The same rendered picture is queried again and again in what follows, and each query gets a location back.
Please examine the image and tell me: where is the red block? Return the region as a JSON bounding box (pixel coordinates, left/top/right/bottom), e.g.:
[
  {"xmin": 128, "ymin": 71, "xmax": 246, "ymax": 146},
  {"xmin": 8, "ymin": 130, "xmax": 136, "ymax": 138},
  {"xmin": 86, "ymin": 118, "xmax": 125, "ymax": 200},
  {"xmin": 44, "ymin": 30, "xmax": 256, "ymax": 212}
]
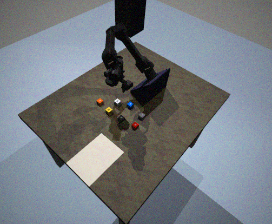
[{"xmin": 131, "ymin": 122, "xmax": 139, "ymax": 129}]

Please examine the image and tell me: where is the orange block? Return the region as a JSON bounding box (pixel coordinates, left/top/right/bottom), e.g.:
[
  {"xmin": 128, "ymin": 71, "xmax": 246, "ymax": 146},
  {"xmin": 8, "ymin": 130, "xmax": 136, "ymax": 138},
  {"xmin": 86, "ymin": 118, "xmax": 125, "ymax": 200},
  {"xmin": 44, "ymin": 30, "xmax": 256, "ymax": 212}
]
[{"xmin": 96, "ymin": 98, "xmax": 104, "ymax": 105}]

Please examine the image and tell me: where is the yellow block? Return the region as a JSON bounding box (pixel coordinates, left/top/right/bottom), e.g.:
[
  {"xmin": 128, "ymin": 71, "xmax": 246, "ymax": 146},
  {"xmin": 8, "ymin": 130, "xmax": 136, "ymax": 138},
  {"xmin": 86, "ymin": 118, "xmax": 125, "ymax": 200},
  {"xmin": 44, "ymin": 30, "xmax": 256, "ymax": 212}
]
[{"xmin": 105, "ymin": 107, "xmax": 112, "ymax": 114}]

